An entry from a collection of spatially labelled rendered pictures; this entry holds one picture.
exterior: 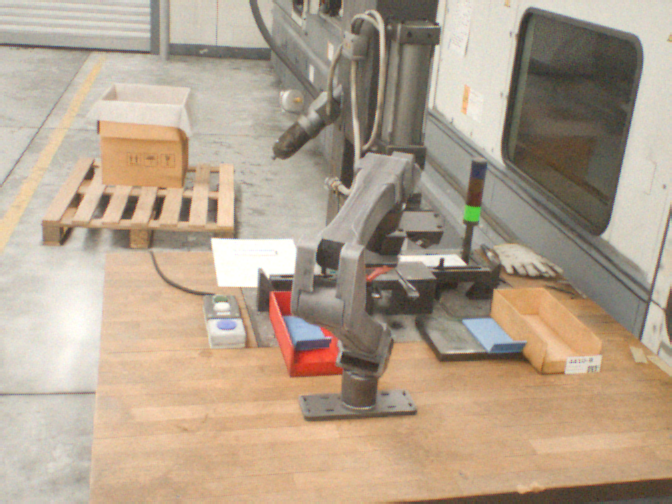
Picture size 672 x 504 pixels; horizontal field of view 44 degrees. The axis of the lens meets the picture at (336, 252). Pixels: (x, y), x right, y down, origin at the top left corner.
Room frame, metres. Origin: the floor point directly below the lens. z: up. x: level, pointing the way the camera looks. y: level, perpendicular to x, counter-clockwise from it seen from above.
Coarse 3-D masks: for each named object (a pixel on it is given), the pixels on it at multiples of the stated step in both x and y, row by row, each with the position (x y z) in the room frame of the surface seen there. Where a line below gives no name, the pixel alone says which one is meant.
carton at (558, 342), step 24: (504, 288) 1.66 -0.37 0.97; (528, 288) 1.67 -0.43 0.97; (504, 312) 1.59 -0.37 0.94; (528, 312) 1.67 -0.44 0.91; (552, 312) 1.63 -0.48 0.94; (528, 336) 1.48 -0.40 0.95; (552, 336) 1.58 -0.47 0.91; (576, 336) 1.52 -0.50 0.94; (528, 360) 1.46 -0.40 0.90; (552, 360) 1.42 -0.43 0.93; (576, 360) 1.43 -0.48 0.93; (600, 360) 1.45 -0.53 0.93
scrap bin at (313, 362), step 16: (272, 304) 1.53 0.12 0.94; (288, 304) 1.57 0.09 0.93; (272, 320) 1.52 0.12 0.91; (288, 336) 1.37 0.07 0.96; (288, 352) 1.35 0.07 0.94; (304, 352) 1.41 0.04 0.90; (320, 352) 1.42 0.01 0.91; (336, 352) 1.43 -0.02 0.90; (288, 368) 1.34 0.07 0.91; (304, 368) 1.33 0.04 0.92; (320, 368) 1.34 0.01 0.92; (336, 368) 1.35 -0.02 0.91
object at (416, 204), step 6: (354, 162) 1.84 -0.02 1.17; (414, 192) 1.62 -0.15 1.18; (420, 192) 1.62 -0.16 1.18; (342, 198) 1.67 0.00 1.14; (414, 198) 1.62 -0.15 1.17; (420, 198) 1.62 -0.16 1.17; (342, 204) 1.66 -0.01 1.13; (408, 204) 1.62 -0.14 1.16; (414, 204) 1.62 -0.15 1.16; (420, 204) 1.62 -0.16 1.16; (426, 204) 1.68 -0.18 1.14; (408, 210) 1.63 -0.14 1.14; (414, 210) 1.63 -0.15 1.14; (420, 210) 1.63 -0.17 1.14; (426, 210) 1.64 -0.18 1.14; (432, 210) 1.64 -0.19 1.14
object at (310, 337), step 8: (288, 320) 1.54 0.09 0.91; (296, 320) 1.54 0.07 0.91; (288, 328) 1.50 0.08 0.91; (296, 328) 1.50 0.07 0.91; (304, 328) 1.51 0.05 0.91; (312, 328) 1.51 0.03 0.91; (296, 336) 1.47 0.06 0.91; (304, 336) 1.47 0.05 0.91; (312, 336) 1.48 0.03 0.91; (320, 336) 1.48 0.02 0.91; (296, 344) 1.41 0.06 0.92; (304, 344) 1.42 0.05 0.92; (312, 344) 1.42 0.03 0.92; (320, 344) 1.43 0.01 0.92; (328, 344) 1.44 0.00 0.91
